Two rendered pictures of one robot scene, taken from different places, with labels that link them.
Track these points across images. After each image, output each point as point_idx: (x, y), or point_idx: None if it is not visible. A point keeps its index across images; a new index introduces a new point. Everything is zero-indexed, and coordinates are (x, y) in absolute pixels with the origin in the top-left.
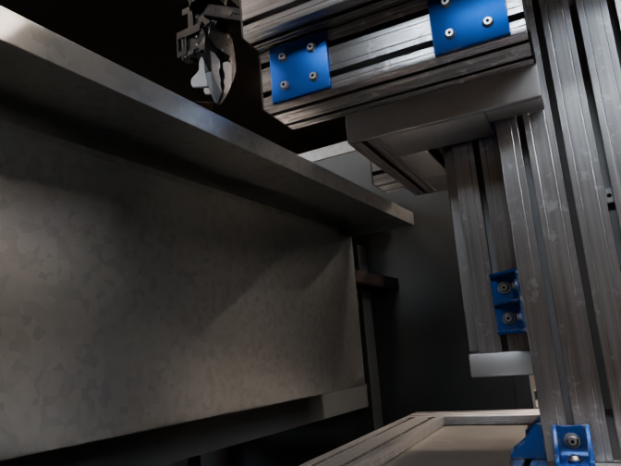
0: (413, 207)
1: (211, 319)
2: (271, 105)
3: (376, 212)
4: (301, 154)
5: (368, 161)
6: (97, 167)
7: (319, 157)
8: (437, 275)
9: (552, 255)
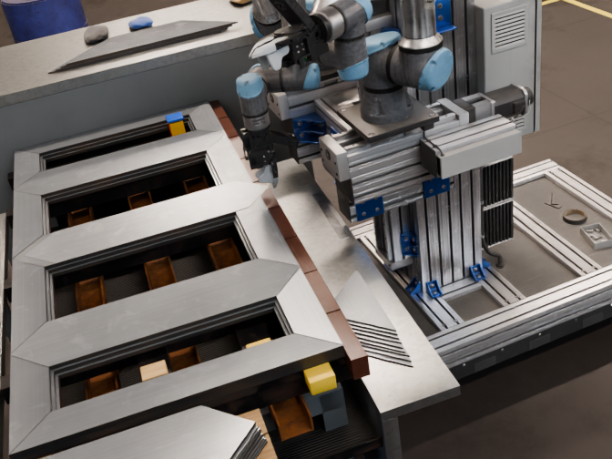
0: (239, 104)
1: None
2: (355, 221)
3: (290, 169)
4: (130, 65)
5: (198, 69)
6: None
7: (149, 67)
8: None
9: (430, 231)
